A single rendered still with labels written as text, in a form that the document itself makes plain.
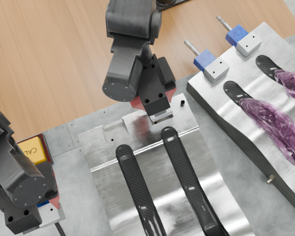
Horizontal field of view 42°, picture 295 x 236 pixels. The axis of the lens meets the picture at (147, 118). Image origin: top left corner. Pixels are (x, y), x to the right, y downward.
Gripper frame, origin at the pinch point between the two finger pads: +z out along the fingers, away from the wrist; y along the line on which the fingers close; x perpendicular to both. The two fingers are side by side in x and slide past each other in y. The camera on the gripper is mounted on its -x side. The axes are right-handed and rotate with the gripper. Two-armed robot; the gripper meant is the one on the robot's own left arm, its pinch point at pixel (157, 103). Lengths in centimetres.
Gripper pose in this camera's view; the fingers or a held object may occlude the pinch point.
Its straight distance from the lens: 81.6
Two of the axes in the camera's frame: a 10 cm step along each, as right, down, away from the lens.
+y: 9.2, -3.9, -0.5
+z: 2.7, 5.4, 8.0
